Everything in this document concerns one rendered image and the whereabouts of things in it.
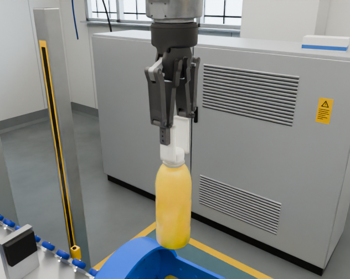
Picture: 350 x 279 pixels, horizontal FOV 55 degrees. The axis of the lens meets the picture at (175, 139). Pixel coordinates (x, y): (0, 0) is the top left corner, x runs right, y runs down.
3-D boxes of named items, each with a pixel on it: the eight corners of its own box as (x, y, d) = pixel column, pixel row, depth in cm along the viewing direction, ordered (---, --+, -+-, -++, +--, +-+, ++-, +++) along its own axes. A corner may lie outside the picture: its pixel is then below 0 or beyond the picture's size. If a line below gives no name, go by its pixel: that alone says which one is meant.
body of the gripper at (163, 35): (169, 17, 58) (170, 72, 62) (138, 21, 52) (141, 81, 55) (207, 19, 54) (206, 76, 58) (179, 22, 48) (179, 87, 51)
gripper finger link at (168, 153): (176, 125, 57) (174, 126, 57) (176, 162, 60) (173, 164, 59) (161, 122, 59) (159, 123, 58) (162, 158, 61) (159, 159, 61)
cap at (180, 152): (165, 165, 60) (165, 156, 60) (161, 155, 64) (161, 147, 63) (186, 163, 61) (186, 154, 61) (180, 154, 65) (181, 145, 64)
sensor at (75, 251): (76, 255, 118) (74, 243, 116) (82, 258, 117) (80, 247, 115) (58, 268, 112) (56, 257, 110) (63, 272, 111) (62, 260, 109)
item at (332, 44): (304, 47, 210) (306, 34, 207) (347, 49, 199) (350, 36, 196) (301, 49, 200) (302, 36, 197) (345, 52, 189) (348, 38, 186)
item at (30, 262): (35, 262, 111) (27, 223, 105) (43, 267, 109) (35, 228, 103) (6, 282, 103) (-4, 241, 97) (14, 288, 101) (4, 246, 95)
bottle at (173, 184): (160, 253, 66) (159, 169, 59) (153, 231, 72) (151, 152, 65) (194, 247, 67) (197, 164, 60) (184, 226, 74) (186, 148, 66)
